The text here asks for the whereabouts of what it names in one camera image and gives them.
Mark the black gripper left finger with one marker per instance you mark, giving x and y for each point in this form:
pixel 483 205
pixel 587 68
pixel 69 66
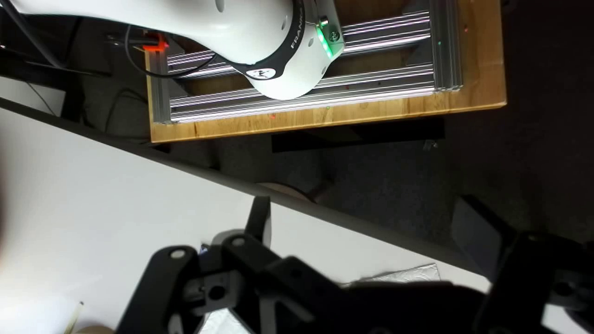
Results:
pixel 248 280

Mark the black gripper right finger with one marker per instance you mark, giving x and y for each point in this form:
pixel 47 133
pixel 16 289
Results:
pixel 539 280

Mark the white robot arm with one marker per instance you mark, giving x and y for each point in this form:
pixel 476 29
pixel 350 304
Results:
pixel 235 25

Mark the orange clamp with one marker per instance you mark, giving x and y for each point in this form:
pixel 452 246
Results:
pixel 157 46

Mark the long aluminium extrusion rail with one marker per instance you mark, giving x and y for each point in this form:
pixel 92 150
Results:
pixel 383 35
pixel 372 85

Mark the short aluminium extrusion rail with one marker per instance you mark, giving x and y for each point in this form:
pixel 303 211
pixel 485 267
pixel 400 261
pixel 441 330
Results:
pixel 446 44

